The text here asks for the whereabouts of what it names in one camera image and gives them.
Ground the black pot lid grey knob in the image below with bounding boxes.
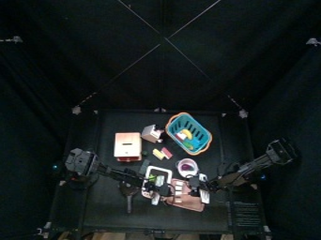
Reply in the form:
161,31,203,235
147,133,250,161
117,181,139,197

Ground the green toy lettuce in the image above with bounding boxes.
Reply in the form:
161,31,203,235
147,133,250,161
148,174,167,188

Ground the white toy utensil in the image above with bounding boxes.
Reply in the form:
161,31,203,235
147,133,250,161
149,192,161,206

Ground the pink plastic tray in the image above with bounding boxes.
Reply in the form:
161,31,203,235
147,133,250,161
164,177,207,213

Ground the purple toy food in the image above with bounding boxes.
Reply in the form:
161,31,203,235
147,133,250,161
180,163,196,173

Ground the white digital kitchen scale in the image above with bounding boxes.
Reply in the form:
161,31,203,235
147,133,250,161
141,165,173,200

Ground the yellow toy block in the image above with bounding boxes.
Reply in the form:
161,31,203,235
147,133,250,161
151,148,167,161

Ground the red toy block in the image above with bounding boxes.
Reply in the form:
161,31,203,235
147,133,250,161
160,146,173,159

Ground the red wooden toy box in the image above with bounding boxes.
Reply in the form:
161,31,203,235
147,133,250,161
112,131,143,163

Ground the white printed table label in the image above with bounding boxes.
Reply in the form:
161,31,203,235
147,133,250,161
231,200,263,229

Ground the teal basket orange rim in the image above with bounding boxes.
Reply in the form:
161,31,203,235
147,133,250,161
164,112,213,157

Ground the small wooden knife block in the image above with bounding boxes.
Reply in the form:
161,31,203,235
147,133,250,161
140,124,165,144

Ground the thin diagonal brace cable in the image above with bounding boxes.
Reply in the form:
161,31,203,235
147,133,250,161
74,0,221,109
116,0,246,112

